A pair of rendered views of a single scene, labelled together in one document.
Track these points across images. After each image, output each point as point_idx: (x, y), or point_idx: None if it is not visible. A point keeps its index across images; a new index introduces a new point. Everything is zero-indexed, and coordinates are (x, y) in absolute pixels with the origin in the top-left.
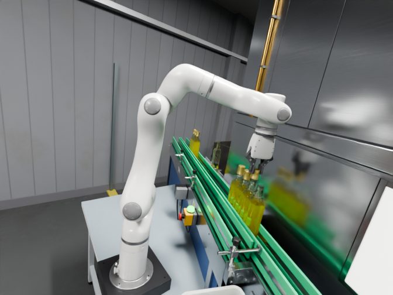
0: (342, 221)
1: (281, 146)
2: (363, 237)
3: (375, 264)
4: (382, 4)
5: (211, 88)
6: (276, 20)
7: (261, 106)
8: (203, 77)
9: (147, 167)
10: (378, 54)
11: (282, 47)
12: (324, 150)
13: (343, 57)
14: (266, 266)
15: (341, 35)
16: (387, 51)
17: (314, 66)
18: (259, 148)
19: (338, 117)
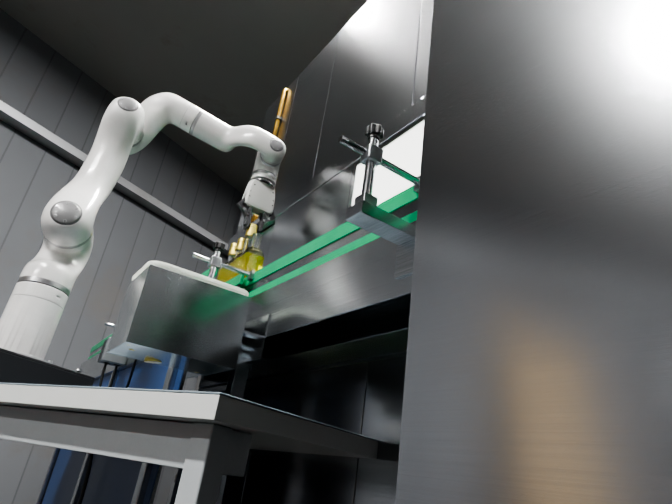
0: (336, 219)
1: (286, 214)
2: None
3: None
4: (347, 78)
5: (199, 117)
6: (282, 120)
7: (253, 133)
8: (190, 105)
9: (99, 176)
10: (348, 103)
11: (287, 137)
12: (322, 182)
13: (331, 116)
14: (259, 281)
15: (329, 104)
16: (352, 99)
17: (314, 134)
18: (256, 194)
19: (332, 156)
